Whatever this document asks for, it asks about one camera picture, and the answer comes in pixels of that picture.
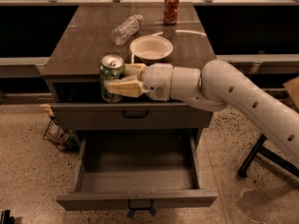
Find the white paper bowl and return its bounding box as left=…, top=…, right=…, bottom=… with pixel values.
left=130, top=35, right=173, bottom=63

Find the clear plastic water bottle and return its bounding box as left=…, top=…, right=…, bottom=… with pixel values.
left=111, top=14, right=143, bottom=45

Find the closed grey upper drawer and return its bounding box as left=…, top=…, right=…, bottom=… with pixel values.
left=51, top=103, right=213, bottom=131

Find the green soda can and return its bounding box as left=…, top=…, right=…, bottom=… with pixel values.
left=100, top=54, right=125, bottom=103

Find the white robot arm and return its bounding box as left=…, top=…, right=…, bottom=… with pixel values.
left=104, top=60, right=299, bottom=167

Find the grey drawer cabinet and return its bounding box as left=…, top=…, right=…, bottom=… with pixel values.
left=40, top=5, right=223, bottom=211

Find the black wire basket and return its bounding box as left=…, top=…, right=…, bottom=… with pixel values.
left=43, top=119, right=79, bottom=151

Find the black chair leg base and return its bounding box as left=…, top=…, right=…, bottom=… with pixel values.
left=237, top=133, right=299, bottom=179

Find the red soda can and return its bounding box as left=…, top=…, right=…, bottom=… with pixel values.
left=164, top=0, right=179, bottom=25

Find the black object bottom left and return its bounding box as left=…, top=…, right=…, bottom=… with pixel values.
left=0, top=210, right=15, bottom=224

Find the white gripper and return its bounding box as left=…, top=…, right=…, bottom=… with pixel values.
left=104, top=63, right=174, bottom=102

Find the wooden table corner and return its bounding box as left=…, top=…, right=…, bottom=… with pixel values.
left=283, top=77, right=299, bottom=109

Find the open grey lower drawer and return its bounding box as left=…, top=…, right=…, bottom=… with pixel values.
left=57, top=129, right=217, bottom=217

